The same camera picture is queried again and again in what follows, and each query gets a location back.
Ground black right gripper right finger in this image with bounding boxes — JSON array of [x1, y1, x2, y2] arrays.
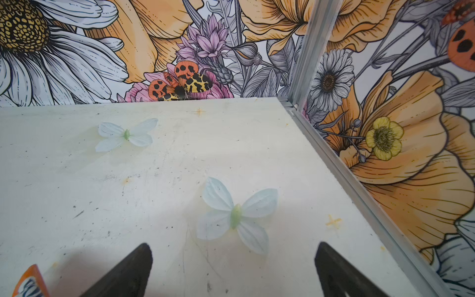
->
[[314, 242, 388, 297]]

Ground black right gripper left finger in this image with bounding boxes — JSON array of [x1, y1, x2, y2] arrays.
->
[[80, 243, 153, 297]]

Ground orange mango snack packet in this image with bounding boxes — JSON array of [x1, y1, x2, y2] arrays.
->
[[12, 264, 50, 297]]

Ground aluminium frame post right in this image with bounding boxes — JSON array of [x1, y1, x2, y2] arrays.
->
[[281, 1, 452, 297]]

